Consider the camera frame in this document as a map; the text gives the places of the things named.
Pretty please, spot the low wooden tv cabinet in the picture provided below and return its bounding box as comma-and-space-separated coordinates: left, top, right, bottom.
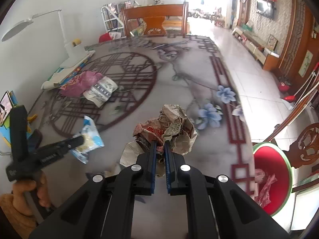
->
231, 26, 280, 72

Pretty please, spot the pink plastic bag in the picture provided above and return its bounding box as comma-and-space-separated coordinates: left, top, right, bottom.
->
255, 169, 277, 208

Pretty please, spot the wooden chair across table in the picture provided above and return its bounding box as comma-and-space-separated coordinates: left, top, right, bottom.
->
121, 2, 189, 37

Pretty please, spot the white printed paper bag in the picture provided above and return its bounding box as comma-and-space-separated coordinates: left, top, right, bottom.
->
83, 77, 118, 108

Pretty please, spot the wooden chair beside table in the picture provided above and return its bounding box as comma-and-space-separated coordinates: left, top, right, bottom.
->
265, 79, 318, 169

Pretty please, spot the red bin with green rim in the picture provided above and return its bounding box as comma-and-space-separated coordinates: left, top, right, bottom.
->
253, 142, 292, 216

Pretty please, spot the magenta foil snack bag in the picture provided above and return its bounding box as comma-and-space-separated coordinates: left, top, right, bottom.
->
59, 71, 104, 98

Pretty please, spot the blue plastic phone stand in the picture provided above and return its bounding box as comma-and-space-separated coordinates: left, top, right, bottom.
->
0, 92, 38, 150

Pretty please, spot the light blue snack wrapper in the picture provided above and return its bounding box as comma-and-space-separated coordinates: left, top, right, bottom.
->
70, 116, 104, 164

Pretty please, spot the stack of books and papers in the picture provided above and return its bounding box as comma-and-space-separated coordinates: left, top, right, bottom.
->
41, 51, 95, 90

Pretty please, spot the wall mounted television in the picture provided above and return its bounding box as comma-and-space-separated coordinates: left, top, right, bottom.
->
256, 0, 274, 20

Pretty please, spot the newspaper ball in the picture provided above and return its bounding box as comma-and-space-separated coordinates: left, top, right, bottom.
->
119, 104, 197, 167

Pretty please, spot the person's left hand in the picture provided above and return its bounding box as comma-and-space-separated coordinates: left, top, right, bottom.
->
1, 172, 52, 239

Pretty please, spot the white desk lamp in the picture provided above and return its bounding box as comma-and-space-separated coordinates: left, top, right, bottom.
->
1, 9, 96, 68

